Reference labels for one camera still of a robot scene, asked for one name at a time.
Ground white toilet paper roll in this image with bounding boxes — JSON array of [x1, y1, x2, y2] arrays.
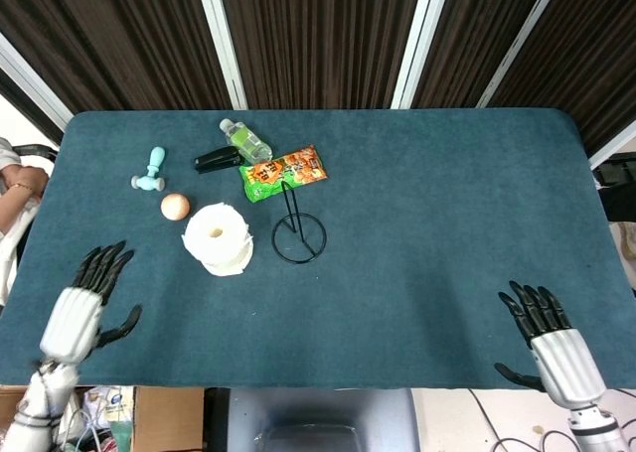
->
[[181, 202, 255, 278]]

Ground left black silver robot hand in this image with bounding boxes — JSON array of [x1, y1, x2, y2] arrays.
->
[[38, 240, 143, 367]]

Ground brown pleated curtain panel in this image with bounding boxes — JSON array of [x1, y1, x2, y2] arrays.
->
[[218, 0, 427, 111], [0, 0, 236, 120], [490, 0, 636, 158], [410, 0, 552, 109]]

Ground teal toy hammer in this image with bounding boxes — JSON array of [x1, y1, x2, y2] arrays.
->
[[130, 146, 168, 193]]

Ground black floor cable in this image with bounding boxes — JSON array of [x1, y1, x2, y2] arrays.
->
[[468, 388, 573, 452]]

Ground person's bare forearm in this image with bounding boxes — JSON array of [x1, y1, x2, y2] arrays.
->
[[0, 165, 52, 234]]

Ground black chair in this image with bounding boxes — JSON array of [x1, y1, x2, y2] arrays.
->
[[592, 152, 636, 224]]

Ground clear bottle green label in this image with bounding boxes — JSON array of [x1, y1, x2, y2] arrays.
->
[[219, 118, 274, 164]]

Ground black metal paper stand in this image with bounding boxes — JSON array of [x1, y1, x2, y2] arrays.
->
[[270, 180, 328, 264]]

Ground white partition frame post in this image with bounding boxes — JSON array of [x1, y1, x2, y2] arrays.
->
[[475, 0, 566, 109], [193, 0, 248, 111], [0, 32, 75, 131], [390, 0, 454, 110], [587, 134, 636, 171]]

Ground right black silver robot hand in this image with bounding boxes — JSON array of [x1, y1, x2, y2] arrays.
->
[[494, 280, 608, 409]]

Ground round wooden ball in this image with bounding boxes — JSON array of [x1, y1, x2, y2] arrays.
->
[[159, 193, 191, 222]]

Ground black stapler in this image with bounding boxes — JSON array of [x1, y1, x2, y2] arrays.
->
[[193, 146, 241, 175]]

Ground brown cardboard box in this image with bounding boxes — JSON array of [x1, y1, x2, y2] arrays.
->
[[0, 384, 206, 452]]

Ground orange green snack packet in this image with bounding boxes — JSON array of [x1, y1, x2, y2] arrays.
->
[[238, 144, 329, 205]]

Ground white plastic bag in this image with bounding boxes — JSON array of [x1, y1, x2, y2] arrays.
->
[[79, 385, 136, 452]]

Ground black chair armrest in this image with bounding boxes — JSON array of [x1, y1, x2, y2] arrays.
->
[[11, 143, 60, 164]]

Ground person's white garment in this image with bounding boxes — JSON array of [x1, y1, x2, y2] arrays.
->
[[0, 136, 42, 307]]

